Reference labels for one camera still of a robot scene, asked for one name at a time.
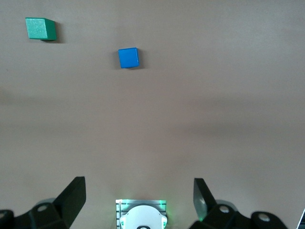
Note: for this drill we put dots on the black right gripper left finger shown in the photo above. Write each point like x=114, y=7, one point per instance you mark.
x=62, y=207

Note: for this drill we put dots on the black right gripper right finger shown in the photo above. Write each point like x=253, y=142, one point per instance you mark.
x=214, y=214

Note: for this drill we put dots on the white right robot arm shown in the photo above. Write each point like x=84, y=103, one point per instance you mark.
x=143, y=217

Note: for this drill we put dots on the blue wooden block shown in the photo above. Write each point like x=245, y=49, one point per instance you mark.
x=128, y=58

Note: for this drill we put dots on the green wooden block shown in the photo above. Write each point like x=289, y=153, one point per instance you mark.
x=38, y=28

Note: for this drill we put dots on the brown paper table cover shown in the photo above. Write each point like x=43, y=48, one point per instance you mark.
x=214, y=95

